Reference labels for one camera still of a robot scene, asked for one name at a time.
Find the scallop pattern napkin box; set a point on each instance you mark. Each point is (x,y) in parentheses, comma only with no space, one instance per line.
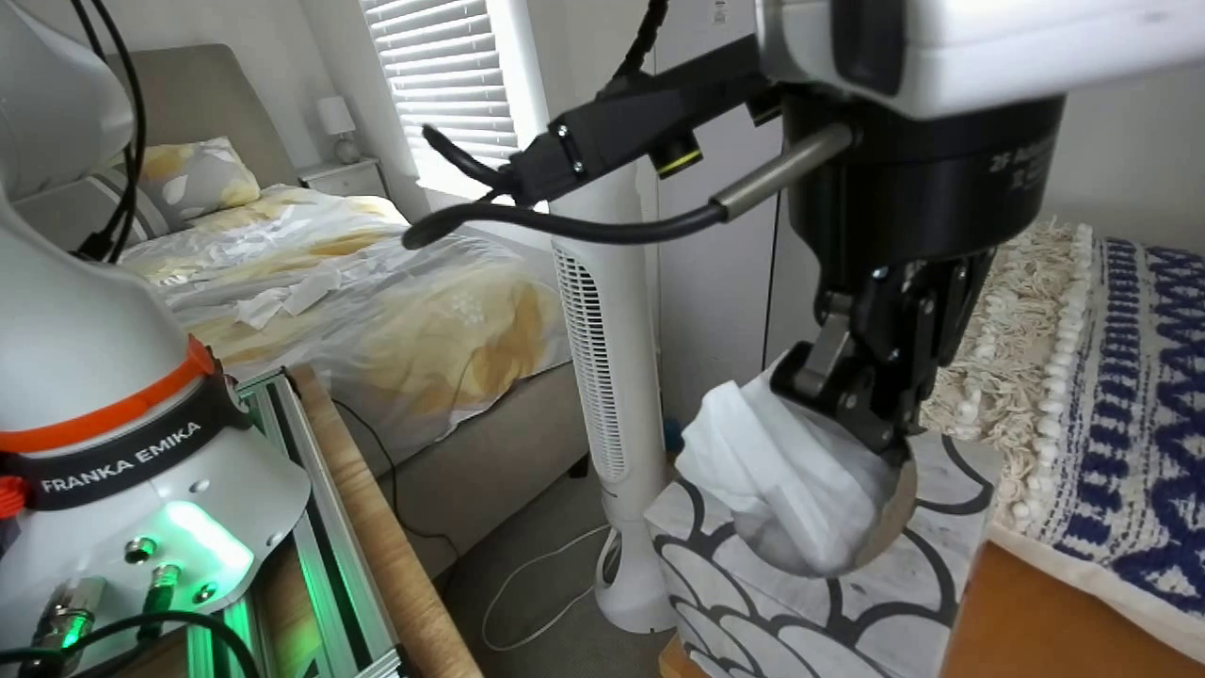
(803,614)

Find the small white table lamp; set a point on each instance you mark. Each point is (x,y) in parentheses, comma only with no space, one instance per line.
(338,119)

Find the bed with yellow blanket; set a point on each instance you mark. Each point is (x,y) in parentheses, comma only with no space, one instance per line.
(379,315)

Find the white window sill frame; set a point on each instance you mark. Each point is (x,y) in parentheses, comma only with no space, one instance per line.
(532,77)

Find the white nightstand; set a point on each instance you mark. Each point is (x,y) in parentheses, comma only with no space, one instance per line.
(344,176)

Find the blue white woven pillow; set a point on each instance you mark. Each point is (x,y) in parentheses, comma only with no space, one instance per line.
(1106,417)

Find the grey upholstered headboard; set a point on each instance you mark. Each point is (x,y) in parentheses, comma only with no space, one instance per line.
(212,97)

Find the yellow white bed pillow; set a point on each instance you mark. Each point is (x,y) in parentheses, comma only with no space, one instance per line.
(195,176)

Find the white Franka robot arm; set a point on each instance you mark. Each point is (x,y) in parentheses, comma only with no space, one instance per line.
(89,352)

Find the white window blinds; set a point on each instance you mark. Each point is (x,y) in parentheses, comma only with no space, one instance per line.
(444,89)

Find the white flat panel board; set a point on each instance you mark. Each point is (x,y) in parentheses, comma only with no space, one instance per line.
(727,303)

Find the white tissue napkin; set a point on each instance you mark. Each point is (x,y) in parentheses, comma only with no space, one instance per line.
(777,482)

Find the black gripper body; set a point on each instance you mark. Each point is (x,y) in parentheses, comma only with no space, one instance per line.
(928,190)

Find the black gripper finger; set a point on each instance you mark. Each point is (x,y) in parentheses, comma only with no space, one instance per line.
(898,379)
(815,358)

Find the white tower fan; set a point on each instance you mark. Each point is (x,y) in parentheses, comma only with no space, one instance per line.
(615,379)

